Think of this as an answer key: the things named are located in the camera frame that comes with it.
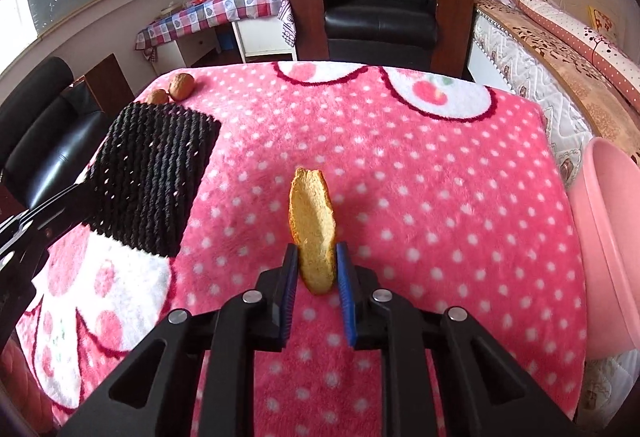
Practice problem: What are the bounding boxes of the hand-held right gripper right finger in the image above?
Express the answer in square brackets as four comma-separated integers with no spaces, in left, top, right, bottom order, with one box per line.
[336,242,583,437]

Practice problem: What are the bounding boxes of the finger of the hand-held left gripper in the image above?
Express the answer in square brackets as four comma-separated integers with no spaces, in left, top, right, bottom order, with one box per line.
[20,182,98,243]

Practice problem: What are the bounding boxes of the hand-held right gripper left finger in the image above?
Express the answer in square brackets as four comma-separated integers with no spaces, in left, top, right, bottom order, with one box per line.
[57,243,300,437]

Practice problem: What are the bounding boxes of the black foam net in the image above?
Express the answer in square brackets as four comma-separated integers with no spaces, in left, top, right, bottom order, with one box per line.
[84,101,222,258]

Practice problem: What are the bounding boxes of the pink plastic bucket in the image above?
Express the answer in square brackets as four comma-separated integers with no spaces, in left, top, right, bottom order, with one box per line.
[567,137,640,360]

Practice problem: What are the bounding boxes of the black leather armchair wooden arms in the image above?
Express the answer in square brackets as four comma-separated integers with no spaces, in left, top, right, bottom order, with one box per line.
[285,0,476,80]
[0,53,136,213]

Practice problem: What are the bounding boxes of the pink polka-dot blanket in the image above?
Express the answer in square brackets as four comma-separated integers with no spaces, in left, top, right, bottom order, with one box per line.
[15,60,588,437]

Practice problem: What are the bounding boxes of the checked heart tablecloth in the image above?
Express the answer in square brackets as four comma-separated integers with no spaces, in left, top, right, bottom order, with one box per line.
[134,0,288,65]

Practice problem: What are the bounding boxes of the white desk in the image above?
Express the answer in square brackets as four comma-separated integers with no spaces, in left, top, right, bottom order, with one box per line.
[175,14,296,68]

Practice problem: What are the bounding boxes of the checked hanging cloth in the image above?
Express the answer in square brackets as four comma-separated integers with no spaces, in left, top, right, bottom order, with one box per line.
[277,0,299,49]

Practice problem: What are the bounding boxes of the white quilted mattress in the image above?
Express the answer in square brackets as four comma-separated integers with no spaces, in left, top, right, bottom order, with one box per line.
[465,0,640,418]

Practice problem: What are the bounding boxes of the brown floral blanket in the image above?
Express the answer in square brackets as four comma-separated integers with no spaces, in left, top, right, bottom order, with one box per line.
[472,0,640,158]

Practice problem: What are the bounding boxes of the white floral quilt pink border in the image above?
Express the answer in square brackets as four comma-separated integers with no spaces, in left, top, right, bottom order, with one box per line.
[495,0,640,110]

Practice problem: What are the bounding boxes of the yellow floral cushion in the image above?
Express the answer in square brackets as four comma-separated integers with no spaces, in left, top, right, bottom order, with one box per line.
[587,6,618,43]

